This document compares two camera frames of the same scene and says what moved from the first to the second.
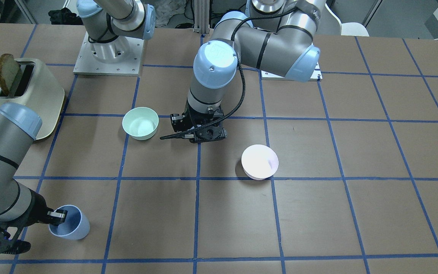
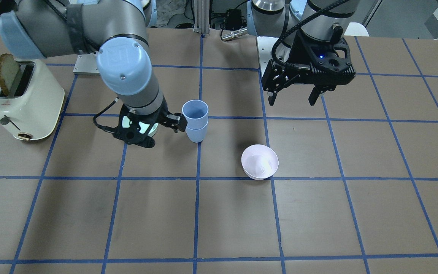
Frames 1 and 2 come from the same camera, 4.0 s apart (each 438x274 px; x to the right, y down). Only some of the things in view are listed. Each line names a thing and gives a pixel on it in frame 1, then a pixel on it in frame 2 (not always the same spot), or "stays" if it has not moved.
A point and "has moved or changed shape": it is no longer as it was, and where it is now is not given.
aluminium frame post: [201, 15] stays
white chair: [350, 28] stays
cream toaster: [36, 90] stays
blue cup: [76, 226] has moved or changed shape
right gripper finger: [57, 217] to [178, 122]
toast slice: [8, 70] stays
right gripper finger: [15, 247] to [148, 142]
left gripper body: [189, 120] to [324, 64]
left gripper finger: [188, 134] to [272, 99]
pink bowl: [259, 162] stays
